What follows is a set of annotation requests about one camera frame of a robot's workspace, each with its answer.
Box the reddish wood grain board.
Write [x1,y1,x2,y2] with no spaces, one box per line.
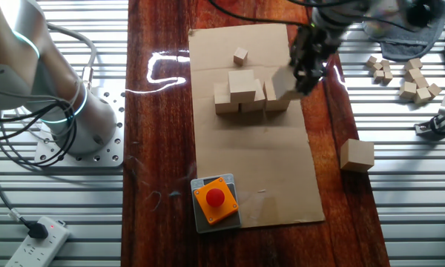
[120,0,391,267]

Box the brown cardboard sheet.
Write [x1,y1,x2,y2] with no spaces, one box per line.
[188,22,326,229]

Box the grey power cord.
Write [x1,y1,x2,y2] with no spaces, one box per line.
[0,122,33,227]

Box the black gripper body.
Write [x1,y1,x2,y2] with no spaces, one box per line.
[294,24,340,66]

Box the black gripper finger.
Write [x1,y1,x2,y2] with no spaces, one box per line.
[296,61,326,96]
[289,42,302,77]

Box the black cable bundle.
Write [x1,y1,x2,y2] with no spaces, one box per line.
[0,99,83,167]

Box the metal camera stand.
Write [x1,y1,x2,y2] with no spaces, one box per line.
[414,110,445,141]

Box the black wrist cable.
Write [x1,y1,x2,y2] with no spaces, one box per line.
[207,0,412,33]

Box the black power plug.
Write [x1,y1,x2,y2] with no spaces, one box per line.
[27,221,50,240]

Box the orange emergency stop button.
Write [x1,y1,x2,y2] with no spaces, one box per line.
[193,177,240,226]

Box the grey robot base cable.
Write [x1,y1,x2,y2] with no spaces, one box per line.
[46,22,98,90]

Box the large wooden cube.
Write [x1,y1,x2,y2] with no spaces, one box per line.
[239,79,266,113]
[228,69,257,104]
[263,79,292,113]
[340,138,375,174]
[271,65,305,101]
[214,82,240,115]

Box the white power strip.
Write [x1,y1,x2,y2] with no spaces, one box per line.
[5,216,72,267]

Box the silver robot mounting plate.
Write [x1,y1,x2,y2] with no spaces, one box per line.
[33,79,126,168]

